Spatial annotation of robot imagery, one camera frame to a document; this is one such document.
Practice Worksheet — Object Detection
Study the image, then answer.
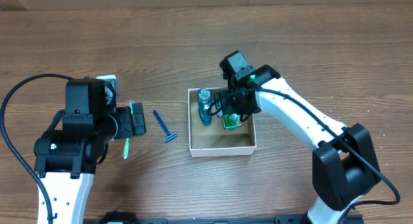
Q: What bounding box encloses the green soap packet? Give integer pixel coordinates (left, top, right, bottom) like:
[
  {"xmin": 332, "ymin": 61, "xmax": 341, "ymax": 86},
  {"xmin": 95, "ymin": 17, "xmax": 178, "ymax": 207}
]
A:
[{"xmin": 222, "ymin": 114, "xmax": 242, "ymax": 130}]

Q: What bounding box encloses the teal transparent bottle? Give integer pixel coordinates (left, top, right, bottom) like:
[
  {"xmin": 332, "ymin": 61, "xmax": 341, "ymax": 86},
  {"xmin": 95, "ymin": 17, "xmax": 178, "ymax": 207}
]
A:
[{"xmin": 197, "ymin": 88, "xmax": 212, "ymax": 126}]

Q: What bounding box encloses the blue disposable razor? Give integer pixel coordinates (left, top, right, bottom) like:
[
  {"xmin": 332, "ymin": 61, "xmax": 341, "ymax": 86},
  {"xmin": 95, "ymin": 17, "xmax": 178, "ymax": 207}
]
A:
[{"xmin": 153, "ymin": 110, "xmax": 177, "ymax": 143}]

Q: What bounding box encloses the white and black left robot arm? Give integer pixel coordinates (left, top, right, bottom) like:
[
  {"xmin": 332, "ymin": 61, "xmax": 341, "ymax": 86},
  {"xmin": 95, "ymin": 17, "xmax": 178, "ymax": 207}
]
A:
[{"xmin": 34, "ymin": 75, "xmax": 146, "ymax": 223}]

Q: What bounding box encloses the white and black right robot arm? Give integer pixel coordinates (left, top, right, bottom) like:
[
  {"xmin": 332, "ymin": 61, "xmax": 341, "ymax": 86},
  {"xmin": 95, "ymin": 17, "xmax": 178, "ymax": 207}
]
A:
[{"xmin": 218, "ymin": 50, "xmax": 381, "ymax": 223}]

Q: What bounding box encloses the green white toothbrush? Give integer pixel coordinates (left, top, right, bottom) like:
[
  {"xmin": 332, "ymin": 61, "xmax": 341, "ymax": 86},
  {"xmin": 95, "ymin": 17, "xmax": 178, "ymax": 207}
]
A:
[{"xmin": 123, "ymin": 100, "xmax": 135, "ymax": 160}]

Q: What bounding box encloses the white square cardboard box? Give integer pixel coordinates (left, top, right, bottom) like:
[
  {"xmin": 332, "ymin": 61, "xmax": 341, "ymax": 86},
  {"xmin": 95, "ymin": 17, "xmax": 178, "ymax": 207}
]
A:
[{"xmin": 188, "ymin": 88, "xmax": 257, "ymax": 158}]

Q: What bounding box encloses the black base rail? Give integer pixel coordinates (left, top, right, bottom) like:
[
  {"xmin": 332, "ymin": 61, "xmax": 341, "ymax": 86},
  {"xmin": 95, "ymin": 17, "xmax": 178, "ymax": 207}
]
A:
[{"xmin": 96, "ymin": 210, "xmax": 308, "ymax": 224}]

